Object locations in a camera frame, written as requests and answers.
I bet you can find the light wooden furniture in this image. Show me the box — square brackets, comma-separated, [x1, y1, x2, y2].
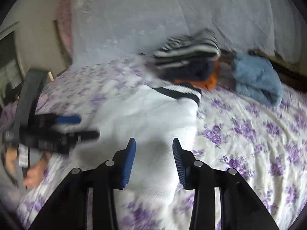
[47, 70, 59, 83]

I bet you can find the black and white striped garment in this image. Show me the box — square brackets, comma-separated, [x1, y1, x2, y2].
[153, 29, 221, 72]

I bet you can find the person's left forearm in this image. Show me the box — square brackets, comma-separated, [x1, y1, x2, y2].
[0, 163, 27, 197]

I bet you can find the white framed glass door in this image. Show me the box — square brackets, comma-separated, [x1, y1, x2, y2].
[0, 21, 24, 94]

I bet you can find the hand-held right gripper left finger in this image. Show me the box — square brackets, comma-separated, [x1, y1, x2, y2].
[29, 138, 137, 230]

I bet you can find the white lace bed cover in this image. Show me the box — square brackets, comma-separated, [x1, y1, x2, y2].
[69, 0, 307, 77]

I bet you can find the blue fleece garment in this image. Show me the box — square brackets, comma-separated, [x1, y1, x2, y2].
[231, 52, 284, 106]

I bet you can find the dark navy folded garment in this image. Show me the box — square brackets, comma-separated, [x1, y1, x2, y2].
[167, 59, 217, 82]

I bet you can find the pink floral pillow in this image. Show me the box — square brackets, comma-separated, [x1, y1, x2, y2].
[56, 0, 75, 58]

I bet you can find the orange garment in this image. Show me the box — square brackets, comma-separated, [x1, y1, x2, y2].
[174, 60, 220, 91]

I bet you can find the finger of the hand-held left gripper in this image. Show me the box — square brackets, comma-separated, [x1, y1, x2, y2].
[56, 116, 82, 125]
[69, 131, 101, 149]

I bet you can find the purple floral bedsheet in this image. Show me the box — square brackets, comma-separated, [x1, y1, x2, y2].
[17, 55, 307, 230]

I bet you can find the white sweater with black trim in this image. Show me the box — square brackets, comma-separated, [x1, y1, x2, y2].
[69, 83, 202, 230]

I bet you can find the person's left hand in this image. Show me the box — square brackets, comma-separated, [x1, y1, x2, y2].
[5, 148, 52, 190]

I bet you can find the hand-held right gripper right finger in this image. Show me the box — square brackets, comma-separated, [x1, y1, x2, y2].
[172, 138, 280, 230]

